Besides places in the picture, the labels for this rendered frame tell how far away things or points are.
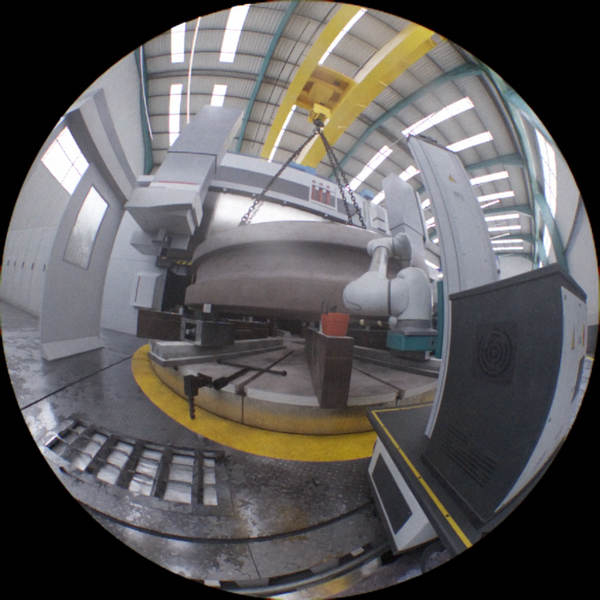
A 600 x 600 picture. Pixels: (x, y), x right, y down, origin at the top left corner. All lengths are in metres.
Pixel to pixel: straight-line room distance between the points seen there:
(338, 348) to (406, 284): 0.43
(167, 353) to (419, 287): 1.61
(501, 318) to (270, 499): 0.94
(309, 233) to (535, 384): 1.81
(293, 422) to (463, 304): 1.12
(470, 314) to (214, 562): 0.99
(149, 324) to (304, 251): 2.18
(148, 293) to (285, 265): 3.39
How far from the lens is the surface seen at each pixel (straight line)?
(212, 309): 1.84
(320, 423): 1.29
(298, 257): 1.87
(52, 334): 2.79
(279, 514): 0.86
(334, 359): 0.92
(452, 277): 0.74
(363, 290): 0.78
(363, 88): 11.37
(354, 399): 1.23
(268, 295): 1.68
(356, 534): 0.85
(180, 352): 1.63
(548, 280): 0.41
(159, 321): 2.74
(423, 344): 0.75
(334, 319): 1.02
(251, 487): 0.95
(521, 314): 0.43
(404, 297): 0.75
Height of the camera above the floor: 0.74
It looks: 7 degrees up
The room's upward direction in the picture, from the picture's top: 5 degrees clockwise
